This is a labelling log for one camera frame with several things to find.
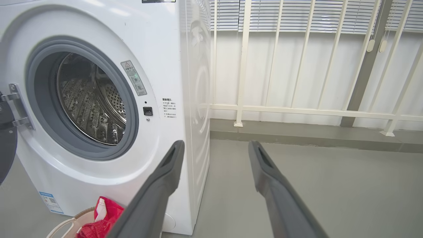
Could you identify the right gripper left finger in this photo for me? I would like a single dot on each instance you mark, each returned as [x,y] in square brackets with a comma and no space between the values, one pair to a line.
[148,205]

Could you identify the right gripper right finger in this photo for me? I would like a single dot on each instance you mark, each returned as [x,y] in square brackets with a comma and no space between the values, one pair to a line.
[284,205]

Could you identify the red and white garment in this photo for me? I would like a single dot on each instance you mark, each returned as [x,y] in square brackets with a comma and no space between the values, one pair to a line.
[105,211]

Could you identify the washing machine door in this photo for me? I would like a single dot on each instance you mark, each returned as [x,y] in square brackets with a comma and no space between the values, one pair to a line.
[6,152]

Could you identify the cream basket with brown rim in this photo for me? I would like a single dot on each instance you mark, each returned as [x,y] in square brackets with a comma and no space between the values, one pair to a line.
[71,224]

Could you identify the steel washer drum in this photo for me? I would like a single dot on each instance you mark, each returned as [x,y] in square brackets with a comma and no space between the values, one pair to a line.
[86,105]

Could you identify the grey rubber door gasket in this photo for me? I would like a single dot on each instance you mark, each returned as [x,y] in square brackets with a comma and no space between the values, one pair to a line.
[36,99]

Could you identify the white front-load washing machine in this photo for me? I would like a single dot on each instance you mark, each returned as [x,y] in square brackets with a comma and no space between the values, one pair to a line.
[158,49]

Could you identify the metal door hinge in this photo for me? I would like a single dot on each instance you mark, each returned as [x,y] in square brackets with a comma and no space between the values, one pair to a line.
[18,105]

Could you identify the round white filter cover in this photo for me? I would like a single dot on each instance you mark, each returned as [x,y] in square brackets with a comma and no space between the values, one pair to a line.
[170,223]

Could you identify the blue energy label sticker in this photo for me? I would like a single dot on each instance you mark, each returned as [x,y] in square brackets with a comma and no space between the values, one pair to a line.
[51,202]

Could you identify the grey caution sticker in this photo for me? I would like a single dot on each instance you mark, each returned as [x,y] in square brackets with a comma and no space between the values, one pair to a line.
[133,78]

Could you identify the cream metal railing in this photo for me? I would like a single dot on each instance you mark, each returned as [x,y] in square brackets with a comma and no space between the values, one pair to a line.
[243,66]

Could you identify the white window blinds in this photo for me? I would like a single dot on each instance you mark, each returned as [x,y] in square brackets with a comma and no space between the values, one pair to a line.
[261,16]

